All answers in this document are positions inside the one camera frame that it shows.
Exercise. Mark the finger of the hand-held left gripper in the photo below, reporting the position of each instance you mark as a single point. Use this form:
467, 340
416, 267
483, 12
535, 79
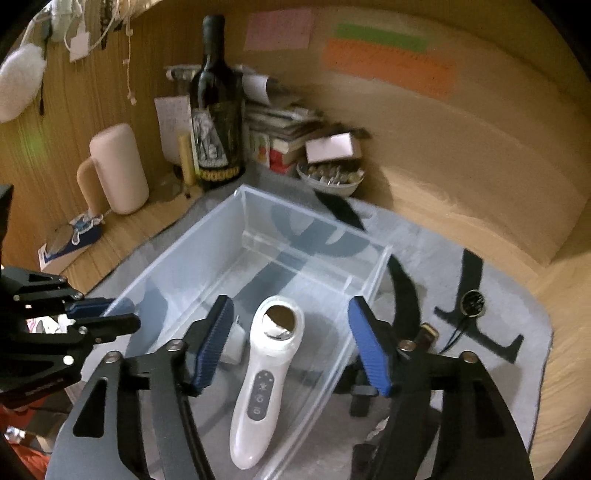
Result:
111, 326
90, 308

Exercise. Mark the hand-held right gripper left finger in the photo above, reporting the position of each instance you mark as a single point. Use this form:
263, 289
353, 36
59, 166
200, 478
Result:
213, 350

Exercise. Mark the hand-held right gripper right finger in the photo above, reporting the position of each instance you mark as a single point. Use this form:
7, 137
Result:
369, 350

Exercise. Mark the white charger adapter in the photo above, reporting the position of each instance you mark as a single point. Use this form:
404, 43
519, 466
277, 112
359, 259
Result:
235, 346

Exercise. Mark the black and gold lighter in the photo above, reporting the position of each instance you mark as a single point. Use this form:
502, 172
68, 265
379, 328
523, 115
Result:
427, 337

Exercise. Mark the white handheld facial device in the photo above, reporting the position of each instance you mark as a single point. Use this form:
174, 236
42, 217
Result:
258, 392

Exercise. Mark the round black pendant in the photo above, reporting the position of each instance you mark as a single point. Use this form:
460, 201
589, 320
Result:
472, 303

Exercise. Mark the clear plastic storage box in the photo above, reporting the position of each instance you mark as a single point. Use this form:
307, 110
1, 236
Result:
258, 221

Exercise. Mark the blue and white card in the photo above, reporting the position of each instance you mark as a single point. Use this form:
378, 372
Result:
57, 261

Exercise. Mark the grey mat with black print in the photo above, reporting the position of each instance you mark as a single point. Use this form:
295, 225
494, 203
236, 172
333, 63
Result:
508, 323

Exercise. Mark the bowl of small trinkets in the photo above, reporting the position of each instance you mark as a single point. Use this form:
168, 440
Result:
330, 182

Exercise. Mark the pale yellow tube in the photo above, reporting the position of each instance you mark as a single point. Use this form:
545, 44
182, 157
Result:
187, 159

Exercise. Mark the white handwritten note paper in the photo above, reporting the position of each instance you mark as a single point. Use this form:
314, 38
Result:
171, 124

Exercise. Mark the red and white box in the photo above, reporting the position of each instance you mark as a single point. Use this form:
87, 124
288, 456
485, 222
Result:
284, 159

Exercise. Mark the card with coloured dots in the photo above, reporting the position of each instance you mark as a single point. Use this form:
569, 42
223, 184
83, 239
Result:
259, 150

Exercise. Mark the white folded card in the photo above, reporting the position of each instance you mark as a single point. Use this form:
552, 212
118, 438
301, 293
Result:
330, 146

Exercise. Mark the white fluffy pompom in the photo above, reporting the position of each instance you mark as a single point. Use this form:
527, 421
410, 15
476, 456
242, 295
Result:
21, 83

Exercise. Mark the stack of books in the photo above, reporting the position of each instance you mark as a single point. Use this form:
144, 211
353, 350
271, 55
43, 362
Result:
281, 122

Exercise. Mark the dark wine bottle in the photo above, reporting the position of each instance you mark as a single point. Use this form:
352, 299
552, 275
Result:
217, 92

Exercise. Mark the rolled patterned paper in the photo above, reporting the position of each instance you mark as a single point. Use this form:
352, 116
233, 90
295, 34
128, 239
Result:
256, 87

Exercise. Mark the orange sticky note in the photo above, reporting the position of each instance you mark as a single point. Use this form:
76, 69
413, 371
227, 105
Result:
392, 69

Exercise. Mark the green sticky note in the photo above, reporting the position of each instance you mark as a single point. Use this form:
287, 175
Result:
383, 37

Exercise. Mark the pink sticky note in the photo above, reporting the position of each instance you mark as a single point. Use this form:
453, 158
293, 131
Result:
279, 28

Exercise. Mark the white wall charger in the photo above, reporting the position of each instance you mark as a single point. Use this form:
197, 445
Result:
80, 46

